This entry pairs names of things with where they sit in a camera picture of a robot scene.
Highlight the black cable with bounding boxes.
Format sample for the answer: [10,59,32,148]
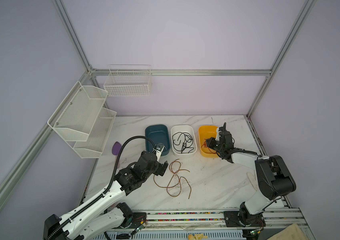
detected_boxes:
[172,131,195,154]

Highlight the teal plastic bin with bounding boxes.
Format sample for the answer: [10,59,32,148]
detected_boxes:
[145,124,171,156]

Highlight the white work glove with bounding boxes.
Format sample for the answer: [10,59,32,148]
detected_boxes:
[246,172,259,191]

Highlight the white plastic bin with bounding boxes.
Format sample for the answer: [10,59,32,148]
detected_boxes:
[170,125,197,157]

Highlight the white mesh two-tier shelf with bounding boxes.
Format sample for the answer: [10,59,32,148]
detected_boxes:
[47,82,117,159]

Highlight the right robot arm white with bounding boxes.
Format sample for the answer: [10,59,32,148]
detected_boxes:
[205,124,296,227]

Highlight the yellow plastic bin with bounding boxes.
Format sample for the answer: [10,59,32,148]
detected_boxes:
[198,125,223,158]

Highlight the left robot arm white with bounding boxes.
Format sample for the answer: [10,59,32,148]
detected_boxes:
[43,136,169,240]

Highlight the white wire basket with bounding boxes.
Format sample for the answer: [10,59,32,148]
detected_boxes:
[104,65,152,97]

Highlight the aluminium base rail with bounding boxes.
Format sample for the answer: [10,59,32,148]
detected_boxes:
[58,208,308,240]

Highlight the red orange cables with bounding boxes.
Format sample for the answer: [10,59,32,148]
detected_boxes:
[166,158,193,200]

